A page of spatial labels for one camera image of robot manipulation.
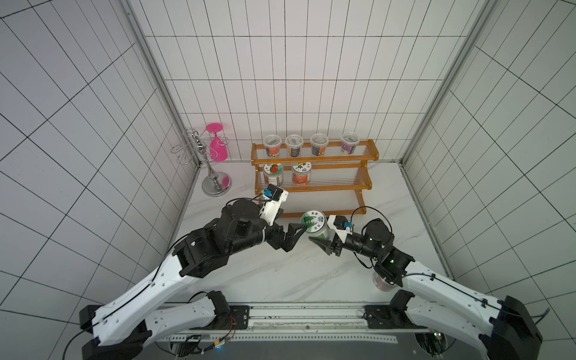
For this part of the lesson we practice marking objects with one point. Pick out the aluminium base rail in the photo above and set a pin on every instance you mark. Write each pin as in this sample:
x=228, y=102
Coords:
x=266, y=319

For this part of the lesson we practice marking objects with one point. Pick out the small clear seed container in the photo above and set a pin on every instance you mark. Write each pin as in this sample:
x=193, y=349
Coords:
x=294, y=144
x=318, y=144
x=349, y=142
x=272, y=144

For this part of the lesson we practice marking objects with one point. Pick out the jar with strawberry lid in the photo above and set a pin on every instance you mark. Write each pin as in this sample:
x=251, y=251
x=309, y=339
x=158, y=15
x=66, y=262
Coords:
x=273, y=174

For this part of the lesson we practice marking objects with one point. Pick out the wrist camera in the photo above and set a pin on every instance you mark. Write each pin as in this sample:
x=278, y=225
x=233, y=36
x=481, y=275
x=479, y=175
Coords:
x=273, y=197
x=342, y=228

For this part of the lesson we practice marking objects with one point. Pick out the jar with green tree lid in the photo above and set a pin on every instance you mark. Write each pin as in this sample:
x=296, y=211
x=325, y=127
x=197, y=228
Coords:
x=316, y=223

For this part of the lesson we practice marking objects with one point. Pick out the chrome glass holder stand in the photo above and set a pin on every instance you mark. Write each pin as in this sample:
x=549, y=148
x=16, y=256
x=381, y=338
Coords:
x=215, y=184

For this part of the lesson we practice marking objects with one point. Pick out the orange wooden three-tier shelf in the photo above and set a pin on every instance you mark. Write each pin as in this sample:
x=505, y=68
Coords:
x=332, y=183

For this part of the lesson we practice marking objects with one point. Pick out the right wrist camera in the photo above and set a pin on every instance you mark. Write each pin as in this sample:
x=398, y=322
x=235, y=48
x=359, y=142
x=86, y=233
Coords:
x=342, y=228

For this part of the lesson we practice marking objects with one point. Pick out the pink plastic wine glass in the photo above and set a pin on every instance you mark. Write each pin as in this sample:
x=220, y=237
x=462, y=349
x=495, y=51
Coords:
x=218, y=146

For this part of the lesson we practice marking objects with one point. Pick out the jar with pink flower lid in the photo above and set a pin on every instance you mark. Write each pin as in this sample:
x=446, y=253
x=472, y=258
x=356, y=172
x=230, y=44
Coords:
x=382, y=284

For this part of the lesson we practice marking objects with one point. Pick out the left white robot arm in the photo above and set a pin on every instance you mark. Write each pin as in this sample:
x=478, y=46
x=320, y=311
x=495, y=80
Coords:
x=123, y=328

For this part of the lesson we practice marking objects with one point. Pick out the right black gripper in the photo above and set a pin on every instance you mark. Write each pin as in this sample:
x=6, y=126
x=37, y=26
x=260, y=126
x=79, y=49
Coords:
x=339, y=241

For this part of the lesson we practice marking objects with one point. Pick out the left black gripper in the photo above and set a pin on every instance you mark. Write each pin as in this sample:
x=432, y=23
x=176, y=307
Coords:
x=277, y=242

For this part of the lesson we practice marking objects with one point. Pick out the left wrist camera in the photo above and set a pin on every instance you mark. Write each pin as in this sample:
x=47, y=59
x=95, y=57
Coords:
x=273, y=197

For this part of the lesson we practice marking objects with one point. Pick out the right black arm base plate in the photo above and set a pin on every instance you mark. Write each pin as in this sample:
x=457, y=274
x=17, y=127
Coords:
x=383, y=316

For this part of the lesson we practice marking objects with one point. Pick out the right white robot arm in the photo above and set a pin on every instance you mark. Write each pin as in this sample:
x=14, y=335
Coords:
x=498, y=329

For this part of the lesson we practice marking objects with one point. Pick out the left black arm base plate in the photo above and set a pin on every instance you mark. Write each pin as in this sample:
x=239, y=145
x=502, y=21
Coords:
x=236, y=317

